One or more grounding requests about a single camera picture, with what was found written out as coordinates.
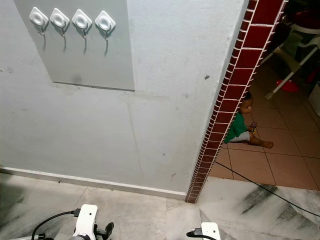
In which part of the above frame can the white high chair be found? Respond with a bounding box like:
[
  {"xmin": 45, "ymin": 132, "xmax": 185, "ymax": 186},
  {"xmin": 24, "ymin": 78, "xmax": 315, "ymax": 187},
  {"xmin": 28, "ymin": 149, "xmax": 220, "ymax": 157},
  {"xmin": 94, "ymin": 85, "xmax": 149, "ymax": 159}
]
[{"xmin": 265, "ymin": 0, "xmax": 320, "ymax": 100}]

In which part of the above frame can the red plastic bowl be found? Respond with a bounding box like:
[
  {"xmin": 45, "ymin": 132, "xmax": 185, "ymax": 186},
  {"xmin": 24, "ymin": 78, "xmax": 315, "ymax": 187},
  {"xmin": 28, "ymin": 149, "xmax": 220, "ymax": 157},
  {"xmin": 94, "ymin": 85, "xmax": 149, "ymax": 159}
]
[{"xmin": 279, "ymin": 80, "xmax": 300, "ymax": 93}]

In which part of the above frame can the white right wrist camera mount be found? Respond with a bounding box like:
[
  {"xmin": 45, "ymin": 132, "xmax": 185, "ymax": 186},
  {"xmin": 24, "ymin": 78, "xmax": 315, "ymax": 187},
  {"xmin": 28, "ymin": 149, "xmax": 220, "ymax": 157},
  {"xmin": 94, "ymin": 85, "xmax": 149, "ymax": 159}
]
[{"xmin": 201, "ymin": 222, "xmax": 222, "ymax": 240}]

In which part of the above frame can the black floor cable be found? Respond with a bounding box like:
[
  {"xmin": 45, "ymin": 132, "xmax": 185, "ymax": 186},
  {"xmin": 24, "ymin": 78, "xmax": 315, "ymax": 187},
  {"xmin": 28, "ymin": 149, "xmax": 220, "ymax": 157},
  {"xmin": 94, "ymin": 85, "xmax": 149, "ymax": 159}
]
[{"xmin": 214, "ymin": 160, "xmax": 320, "ymax": 218}]

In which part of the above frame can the small child in green shirt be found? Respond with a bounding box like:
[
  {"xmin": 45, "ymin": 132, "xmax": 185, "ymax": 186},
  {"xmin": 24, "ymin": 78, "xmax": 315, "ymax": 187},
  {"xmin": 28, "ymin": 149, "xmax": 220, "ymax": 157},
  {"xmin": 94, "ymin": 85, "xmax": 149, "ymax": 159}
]
[{"xmin": 223, "ymin": 91, "xmax": 275, "ymax": 150}]

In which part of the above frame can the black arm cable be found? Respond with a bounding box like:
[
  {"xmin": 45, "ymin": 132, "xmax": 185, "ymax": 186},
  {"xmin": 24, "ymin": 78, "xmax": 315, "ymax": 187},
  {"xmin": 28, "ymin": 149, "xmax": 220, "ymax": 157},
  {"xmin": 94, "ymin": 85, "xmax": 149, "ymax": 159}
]
[
  {"xmin": 31, "ymin": 210, "xmax": 82, "ymax": 240},
  {"xmin": 186, "ymin": 229, "xmax": 204, "ymax": 240}
]

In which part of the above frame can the grey wall board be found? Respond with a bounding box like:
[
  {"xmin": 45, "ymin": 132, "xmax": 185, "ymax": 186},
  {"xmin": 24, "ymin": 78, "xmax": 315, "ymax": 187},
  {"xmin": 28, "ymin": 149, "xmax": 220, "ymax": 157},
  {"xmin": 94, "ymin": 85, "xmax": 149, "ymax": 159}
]
[{"xmin": 14, "ymin": 0, "xmax": 136, "ymax": 92}]

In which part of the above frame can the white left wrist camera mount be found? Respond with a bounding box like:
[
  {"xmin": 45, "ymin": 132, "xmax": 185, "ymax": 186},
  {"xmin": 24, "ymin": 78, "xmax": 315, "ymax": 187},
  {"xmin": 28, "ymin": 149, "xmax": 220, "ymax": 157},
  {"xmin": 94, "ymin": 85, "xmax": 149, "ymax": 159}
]
[{"xmin": 74, "ymin": 204, "xmax": 99, "ymax": 240}]

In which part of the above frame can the white adhesive wall hook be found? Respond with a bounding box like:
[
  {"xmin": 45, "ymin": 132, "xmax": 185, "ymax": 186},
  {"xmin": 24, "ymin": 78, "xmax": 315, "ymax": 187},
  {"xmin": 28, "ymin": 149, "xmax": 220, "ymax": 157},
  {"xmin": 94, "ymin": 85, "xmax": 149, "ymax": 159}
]
[
  {"xmin": 29, "ymin": 6, "xmax": 49, "ymax": 35},
  {"xmin": 50, "ymin": 8, "xmax": 70, "ymax": 37},
  {"xmin": 94, "ymin": 10, "xmax": 116, "ymax": 40},
  {"xmin": 72, "ymin": 9, "xmax": 93, "ymax": 39}
]

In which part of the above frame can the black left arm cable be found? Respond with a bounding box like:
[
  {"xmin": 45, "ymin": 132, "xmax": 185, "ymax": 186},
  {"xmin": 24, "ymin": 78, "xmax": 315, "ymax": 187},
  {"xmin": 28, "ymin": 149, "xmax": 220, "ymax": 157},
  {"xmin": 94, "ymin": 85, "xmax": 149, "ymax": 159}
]
[{"xmin": 31, "ymin": 210, "xmax": 82, "ymax": 240}]

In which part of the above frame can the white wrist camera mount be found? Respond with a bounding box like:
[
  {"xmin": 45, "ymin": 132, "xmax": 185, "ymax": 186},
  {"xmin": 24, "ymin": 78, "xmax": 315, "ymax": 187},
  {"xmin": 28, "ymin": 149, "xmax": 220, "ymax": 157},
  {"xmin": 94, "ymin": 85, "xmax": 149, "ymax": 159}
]
[
  {"xmin": 201, "ymin": 222, "xmax": 222, "ymax": 240},
  {"xmin": 74, "ymin": 204, "xmax": 99, "ymax": 240}
]

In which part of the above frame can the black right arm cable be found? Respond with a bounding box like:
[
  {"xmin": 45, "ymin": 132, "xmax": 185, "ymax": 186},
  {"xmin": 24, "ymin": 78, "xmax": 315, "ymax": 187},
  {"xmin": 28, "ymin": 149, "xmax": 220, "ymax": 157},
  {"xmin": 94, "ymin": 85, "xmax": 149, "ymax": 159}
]
[{"xmin": 186, "ymin": 229, "xmax": 204, "ymax": 240}]

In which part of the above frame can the grey skirting strip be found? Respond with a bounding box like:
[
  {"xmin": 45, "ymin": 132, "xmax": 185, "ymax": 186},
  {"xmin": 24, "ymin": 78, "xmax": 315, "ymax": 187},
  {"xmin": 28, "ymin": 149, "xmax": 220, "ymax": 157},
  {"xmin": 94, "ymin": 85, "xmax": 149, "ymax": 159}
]
[{"xmin": 0, "ymin": 166, "xmax": 187, "ymax": 200}]

